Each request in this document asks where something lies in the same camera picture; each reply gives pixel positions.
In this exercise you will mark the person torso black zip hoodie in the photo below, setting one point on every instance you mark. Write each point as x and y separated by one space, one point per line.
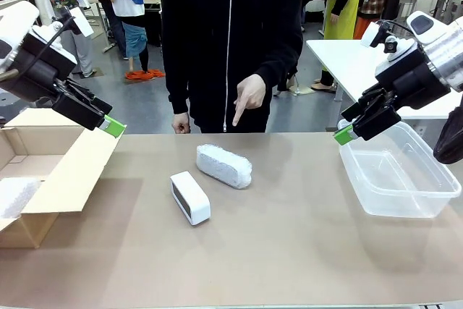
217 34

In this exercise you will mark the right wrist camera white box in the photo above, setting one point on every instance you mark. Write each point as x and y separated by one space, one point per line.
369 34

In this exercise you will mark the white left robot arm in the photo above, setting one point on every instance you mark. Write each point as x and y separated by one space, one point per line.
16 23

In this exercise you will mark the bystander in yellow apron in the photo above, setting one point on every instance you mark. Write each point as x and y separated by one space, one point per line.
343 12

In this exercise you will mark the person right forearm black sleeve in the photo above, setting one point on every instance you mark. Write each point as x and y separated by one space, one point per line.
177 84

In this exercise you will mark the small background desk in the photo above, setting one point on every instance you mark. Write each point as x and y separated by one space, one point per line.
97 0

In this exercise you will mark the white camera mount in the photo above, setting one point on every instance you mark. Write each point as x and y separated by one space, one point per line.
401 54
58 46

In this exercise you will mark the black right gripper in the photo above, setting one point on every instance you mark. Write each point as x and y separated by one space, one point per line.
416 81

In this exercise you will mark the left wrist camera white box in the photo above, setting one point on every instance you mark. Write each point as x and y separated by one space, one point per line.
81 21

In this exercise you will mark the open brown cardboard box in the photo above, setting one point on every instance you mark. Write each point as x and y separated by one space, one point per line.
72 178

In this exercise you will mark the clear plastic container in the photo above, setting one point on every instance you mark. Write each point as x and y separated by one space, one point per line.
398 178

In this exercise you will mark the person right hand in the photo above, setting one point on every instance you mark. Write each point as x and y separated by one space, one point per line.
181 123

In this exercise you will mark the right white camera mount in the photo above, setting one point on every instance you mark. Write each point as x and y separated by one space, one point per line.
401 54

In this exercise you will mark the person left hand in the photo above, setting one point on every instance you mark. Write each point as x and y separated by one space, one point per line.
253 93

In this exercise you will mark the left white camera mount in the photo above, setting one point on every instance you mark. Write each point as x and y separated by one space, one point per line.
58 46

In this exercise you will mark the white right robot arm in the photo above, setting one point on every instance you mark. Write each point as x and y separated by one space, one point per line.
441 45

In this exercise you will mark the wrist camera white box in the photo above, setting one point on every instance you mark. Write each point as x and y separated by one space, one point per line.
81 21
369 34

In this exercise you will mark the white unwrapped digital clock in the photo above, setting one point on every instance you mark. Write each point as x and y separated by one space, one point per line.
195 200

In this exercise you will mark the person left forearm black sleeve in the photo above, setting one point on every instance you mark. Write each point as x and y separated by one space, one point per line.
285 52

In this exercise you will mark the bubble clock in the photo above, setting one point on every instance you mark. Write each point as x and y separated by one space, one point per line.
14 195
224 164

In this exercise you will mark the white background table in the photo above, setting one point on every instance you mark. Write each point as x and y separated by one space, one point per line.
354 66

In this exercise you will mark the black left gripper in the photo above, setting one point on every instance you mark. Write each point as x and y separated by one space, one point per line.
40 70

